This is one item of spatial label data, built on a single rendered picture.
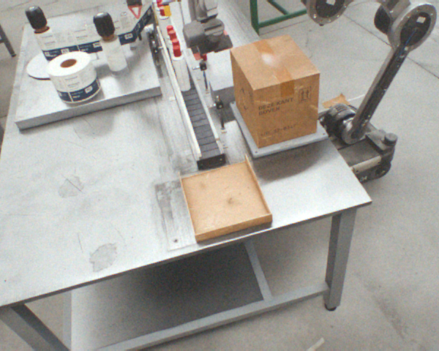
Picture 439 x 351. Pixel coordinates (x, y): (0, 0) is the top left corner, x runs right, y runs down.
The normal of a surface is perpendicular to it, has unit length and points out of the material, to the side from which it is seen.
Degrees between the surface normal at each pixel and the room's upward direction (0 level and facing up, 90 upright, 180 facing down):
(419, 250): 0
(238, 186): 0
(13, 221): 0
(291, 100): 90
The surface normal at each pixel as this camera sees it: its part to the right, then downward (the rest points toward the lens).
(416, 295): -0.12, -0.69
